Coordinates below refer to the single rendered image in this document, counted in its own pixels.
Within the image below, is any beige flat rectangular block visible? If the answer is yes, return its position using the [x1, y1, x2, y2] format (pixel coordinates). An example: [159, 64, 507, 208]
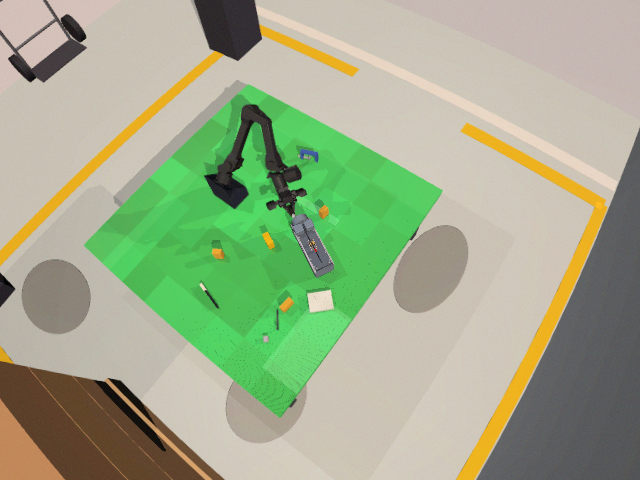
[307, 290, 334, 313]

